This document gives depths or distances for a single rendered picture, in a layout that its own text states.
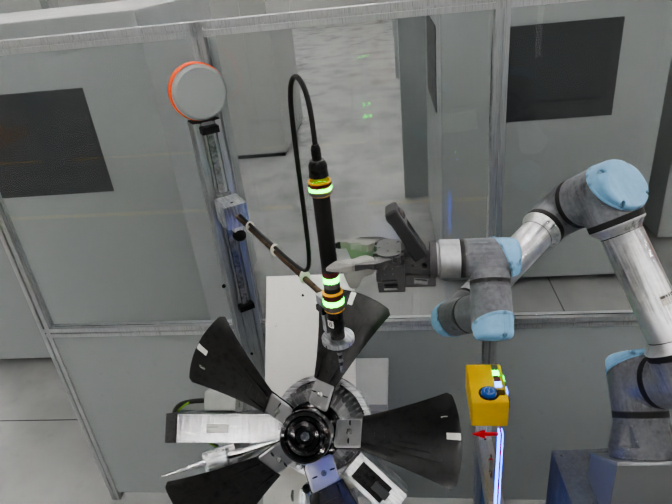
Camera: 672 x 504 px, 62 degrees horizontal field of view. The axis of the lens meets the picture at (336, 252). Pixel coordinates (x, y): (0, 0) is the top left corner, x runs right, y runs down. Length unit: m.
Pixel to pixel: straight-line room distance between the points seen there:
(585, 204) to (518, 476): 1.57
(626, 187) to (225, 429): 1.11
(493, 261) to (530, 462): 1.60
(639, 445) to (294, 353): 0.87
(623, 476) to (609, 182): 0.62
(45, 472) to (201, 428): 1.90
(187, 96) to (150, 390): 1.31
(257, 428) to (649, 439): 0.91
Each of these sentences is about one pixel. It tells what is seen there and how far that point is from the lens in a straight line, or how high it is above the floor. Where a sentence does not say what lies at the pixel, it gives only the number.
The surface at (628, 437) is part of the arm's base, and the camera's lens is 1.43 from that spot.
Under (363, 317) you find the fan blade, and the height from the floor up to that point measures 1.42.
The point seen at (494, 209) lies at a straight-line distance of 1.84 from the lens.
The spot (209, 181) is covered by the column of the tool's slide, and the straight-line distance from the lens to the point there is 1.70.
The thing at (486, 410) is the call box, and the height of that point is 1.04.
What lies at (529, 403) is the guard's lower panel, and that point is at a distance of 2.33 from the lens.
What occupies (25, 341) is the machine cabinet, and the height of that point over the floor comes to 0.19.
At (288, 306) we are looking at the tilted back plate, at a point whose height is 1.29.
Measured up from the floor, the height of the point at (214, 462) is 1.08.
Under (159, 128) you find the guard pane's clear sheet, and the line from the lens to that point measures 1.88.
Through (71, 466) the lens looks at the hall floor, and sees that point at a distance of 3.36.
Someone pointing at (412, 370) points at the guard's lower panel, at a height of 0.77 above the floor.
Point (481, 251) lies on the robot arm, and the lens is 1.06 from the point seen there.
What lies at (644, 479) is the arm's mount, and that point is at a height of 1.14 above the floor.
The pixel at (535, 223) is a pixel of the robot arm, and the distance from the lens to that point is 1.32.
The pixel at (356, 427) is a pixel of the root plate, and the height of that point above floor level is 1.18.
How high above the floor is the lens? 2.18
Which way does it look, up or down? 28 degrees down
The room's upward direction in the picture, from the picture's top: 6 degrees counter-clockwise
